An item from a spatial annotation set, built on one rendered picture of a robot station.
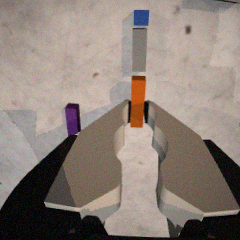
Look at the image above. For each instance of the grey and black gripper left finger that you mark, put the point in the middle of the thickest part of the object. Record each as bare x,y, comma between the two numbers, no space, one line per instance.
81,176

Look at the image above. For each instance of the orange rod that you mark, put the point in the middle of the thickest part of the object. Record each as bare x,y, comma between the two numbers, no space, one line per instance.
137,101

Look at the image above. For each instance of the purple rod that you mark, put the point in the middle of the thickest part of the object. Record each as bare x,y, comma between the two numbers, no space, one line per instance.
73,118

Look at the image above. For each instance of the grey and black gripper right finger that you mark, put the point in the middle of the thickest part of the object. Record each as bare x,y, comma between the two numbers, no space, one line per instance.
196,179

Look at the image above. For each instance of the small blue block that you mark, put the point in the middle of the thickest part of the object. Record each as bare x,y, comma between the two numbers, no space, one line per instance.
141,17

